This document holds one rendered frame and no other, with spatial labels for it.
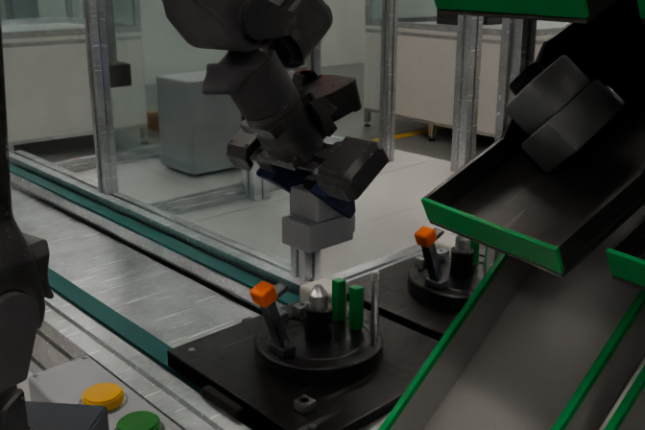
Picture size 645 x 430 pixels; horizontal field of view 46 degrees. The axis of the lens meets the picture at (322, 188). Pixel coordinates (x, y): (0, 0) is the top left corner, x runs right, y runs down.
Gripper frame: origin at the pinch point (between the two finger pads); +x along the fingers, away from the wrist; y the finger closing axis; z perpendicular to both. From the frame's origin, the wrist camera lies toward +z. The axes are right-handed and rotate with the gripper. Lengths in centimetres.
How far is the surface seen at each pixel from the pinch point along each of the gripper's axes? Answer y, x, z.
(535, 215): -28.0, -6.9, -1.4
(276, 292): -0.5, 4.0, -11.0
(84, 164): 132, 44, 13
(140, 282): 42.1, 20.5, -12.9
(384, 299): 4.4, 23.9, 1.6
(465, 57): 61, 60, 88
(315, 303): -0.5, 9.4, -8.4
